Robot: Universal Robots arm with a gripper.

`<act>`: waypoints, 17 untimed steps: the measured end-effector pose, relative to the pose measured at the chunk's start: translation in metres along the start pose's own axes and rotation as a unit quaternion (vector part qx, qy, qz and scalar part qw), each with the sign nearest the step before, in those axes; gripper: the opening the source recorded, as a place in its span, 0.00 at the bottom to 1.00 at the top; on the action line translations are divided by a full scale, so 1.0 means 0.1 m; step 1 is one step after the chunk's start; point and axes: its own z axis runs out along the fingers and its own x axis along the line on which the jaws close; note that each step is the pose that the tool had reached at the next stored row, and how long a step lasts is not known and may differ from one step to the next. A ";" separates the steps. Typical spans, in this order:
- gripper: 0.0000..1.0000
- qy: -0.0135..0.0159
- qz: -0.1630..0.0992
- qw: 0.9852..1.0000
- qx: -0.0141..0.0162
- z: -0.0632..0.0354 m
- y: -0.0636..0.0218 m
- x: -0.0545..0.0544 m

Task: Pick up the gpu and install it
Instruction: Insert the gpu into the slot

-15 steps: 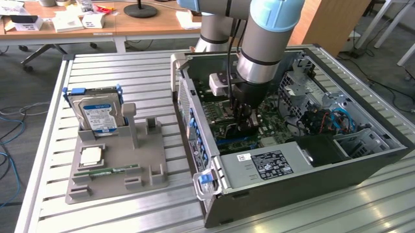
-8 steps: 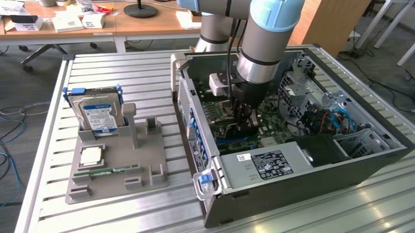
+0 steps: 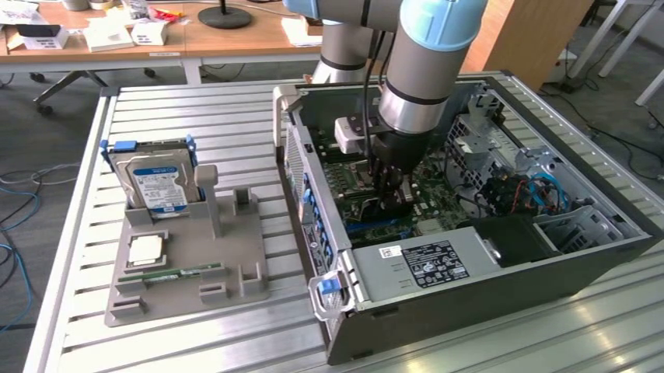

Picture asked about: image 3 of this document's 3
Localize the hard disk with blue bracket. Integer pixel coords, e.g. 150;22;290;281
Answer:
99;134;205;221

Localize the white box with label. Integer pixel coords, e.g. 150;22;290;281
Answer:
129;22;170;47

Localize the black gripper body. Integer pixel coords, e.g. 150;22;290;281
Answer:
371;129;433;173

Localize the green motherboard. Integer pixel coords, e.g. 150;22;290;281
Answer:
314;130;473;249

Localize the silver CPU chip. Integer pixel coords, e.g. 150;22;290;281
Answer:
129;235;167;267

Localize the crumpled white paper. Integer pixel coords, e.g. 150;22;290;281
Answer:
0;3;43;25

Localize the wooden desk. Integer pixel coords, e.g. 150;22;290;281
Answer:
0;0;189;75
183;0;472;85

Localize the black lamp base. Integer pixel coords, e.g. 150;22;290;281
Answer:
197;0;254;30

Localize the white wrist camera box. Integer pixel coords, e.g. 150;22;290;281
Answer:
334;114;385;155

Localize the blue wire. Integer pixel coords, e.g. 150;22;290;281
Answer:
528;173;572;213

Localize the white table frame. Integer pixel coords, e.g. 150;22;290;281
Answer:
568;0;664;106

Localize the tall perforated drive cage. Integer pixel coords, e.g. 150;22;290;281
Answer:
444;91;526;195

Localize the open white foam box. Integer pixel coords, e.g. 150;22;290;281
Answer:
82;17;138;54

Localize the grey parts rack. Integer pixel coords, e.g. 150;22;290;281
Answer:
103;163;272;328

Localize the black open PC case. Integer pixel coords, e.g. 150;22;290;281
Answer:
272;69;656;366

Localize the blue floor cable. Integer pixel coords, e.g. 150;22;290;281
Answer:
0;186;41;335

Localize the green loose RAM stick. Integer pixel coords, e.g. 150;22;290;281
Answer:
118;262;225;283

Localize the small grey disk bay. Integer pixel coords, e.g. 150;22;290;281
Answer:
534;205;624;256

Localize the white box with black lid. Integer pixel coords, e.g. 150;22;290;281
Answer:
15;23;71;51

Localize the grey floor cable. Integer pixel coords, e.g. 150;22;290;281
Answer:
0;162;79;187

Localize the wooden cabinet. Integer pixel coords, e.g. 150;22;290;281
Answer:
459;0;596;90

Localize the grey power supply unit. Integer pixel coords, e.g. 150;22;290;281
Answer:
350;226;504;304

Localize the white paper stack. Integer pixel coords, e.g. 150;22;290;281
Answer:
280;18;324;47

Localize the CPU socket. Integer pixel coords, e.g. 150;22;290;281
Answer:
350;161;379;191

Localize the red wire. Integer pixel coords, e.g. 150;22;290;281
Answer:
511;176;526;213

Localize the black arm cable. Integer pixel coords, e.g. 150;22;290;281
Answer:
361;30;389;164

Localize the red and yellow packet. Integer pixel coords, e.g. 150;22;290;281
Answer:
150;7;186;24

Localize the black graphics card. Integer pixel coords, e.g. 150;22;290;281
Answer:
341;196;416;225

